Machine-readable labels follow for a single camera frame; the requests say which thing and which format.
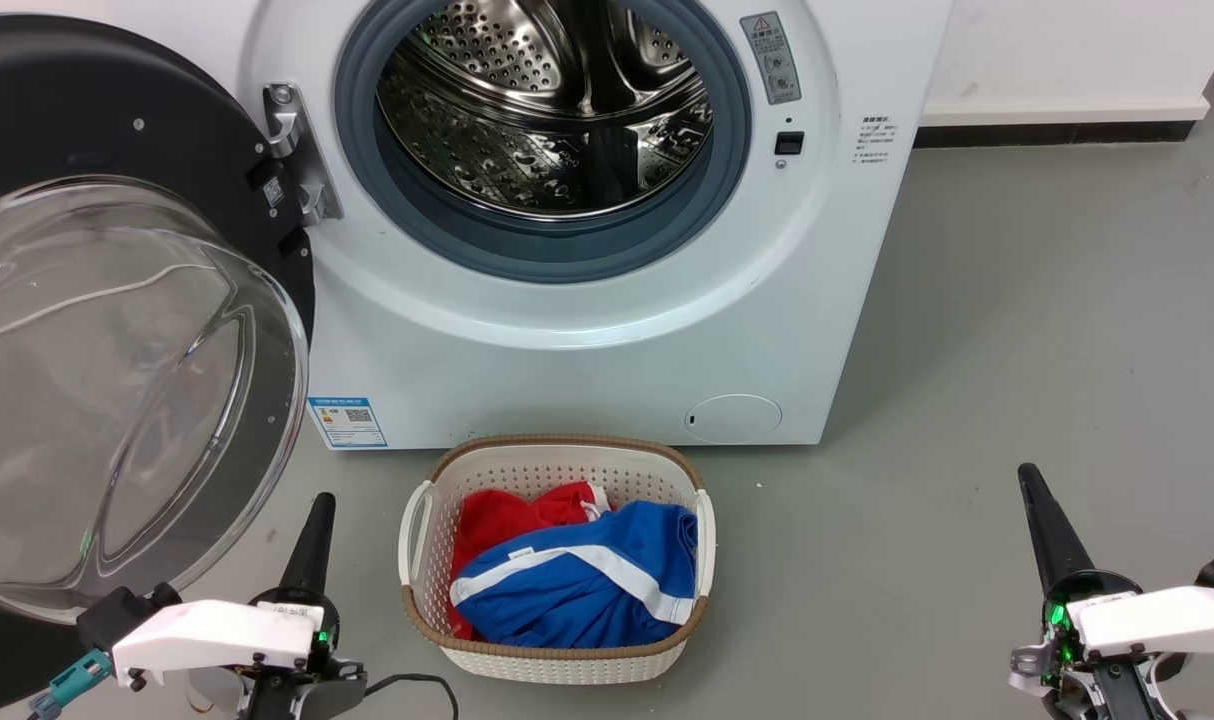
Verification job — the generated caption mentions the metal door hinge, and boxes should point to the metal door hinge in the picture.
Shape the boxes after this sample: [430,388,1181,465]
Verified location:
[262,83,345,227]

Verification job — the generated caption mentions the white front-load washing machine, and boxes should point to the white front-load washing machine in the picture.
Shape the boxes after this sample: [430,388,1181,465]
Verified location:
[237,0,958,451]

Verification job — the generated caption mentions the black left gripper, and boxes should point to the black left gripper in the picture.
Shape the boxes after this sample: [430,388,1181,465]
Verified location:
[250,492,342,657]

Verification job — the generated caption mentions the round white filter cover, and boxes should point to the round white filter cover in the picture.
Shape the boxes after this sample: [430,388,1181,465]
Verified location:
[685,393,784,446]

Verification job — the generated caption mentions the grey warning sticker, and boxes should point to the grey warning sticker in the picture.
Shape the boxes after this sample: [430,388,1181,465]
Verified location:
[740,12,803,106]

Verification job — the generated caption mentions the washer door glass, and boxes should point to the washer door glass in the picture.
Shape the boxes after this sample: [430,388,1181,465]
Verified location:
[0,12,318,716]

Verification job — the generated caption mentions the thin black cable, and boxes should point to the thin black cable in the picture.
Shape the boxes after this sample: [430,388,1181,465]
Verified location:
[364,672,461,720]

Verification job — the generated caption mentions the steel washing machine drum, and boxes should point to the steel washing machine drum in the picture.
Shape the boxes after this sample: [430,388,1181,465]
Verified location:
[377,0,716,221]

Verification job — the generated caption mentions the blue garment with white stripe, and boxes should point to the blue garment with white stripe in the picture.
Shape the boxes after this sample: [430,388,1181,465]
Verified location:
[449,500,700,649]

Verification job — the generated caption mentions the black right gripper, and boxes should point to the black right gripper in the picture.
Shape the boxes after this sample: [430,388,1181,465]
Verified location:
[1017,463,1144,663]

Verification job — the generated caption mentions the blue energy label sticker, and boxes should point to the blue energy label sticker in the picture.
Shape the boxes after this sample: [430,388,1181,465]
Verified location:
[307,397,389,451]

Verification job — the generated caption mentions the beige perforated laundry basket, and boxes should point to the beige perforated laundry basket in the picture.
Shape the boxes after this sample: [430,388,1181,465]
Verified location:
[398,433,718,686]

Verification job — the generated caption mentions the red garment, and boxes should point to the red garment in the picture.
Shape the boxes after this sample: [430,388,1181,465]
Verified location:
[449,482,613,641]

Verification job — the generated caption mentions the black baseboard strip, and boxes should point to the black baseboard strip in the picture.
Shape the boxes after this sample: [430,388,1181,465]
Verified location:
[912,120,1198,150]

